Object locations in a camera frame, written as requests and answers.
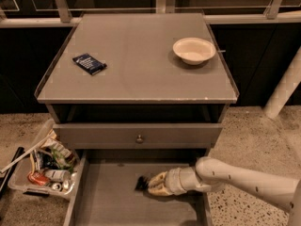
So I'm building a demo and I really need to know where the black rxbar chocolate wrapper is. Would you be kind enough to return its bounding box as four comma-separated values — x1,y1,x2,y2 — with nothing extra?
135,176,150,191

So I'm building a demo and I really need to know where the open grey middle drawer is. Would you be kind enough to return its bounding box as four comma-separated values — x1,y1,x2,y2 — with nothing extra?
63,149,213,226

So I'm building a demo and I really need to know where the round metal drawer knob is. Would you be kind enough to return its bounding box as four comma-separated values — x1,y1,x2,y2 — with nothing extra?
135,135,144,144

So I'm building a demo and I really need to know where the orange snack packet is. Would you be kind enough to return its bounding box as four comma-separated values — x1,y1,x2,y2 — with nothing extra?
27,171,50,186

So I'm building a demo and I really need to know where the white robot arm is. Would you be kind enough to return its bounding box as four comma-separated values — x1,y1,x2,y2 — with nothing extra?
149,51,301,226

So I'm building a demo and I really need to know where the white paper bowl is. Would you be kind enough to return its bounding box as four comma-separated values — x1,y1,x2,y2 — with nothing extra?
173,38,216,65

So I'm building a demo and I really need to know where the white cylindrical can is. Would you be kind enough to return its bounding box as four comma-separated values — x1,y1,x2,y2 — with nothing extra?
44,169,71,182

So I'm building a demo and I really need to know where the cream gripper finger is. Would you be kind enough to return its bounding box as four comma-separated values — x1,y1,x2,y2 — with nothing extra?
148,185,172,196
149,171,167,185

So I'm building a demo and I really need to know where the green white snack bag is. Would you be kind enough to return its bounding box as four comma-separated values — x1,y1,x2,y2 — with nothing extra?
41,138,76,171

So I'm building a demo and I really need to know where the closed grey top drawer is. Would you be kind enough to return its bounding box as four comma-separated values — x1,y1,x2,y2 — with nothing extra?
53,123,222,150

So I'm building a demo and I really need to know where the dark snack packet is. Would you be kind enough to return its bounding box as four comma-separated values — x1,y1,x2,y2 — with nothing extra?
33,151,59,170

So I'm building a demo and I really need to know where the grey drawer cabinet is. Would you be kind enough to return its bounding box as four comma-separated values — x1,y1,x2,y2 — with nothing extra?
34,12,241,155

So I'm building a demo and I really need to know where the black flat object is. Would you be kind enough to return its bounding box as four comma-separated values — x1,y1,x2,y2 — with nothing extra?
0,147,24,199

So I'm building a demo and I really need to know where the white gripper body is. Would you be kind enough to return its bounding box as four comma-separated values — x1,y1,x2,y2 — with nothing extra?
166,167,196,195

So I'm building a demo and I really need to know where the clear plastic bin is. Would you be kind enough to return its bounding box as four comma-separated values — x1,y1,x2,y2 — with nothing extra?
8,119,80,200

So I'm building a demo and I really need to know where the metal railing frame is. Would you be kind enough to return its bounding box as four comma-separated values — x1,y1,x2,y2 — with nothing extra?
0,0,301,27

